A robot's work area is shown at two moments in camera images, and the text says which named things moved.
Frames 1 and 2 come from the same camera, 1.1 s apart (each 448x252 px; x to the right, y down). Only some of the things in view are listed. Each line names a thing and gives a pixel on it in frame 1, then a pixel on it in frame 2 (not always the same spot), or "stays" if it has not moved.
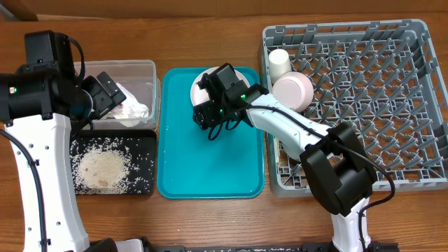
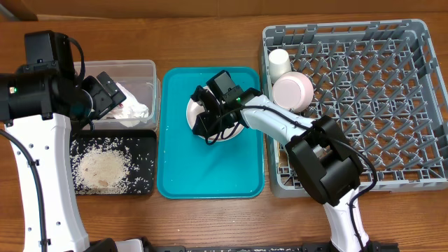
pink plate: (199, 95) to (194, 109)
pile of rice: (106, 165) stays
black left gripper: (107, 94) stays
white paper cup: (279, 64) stays
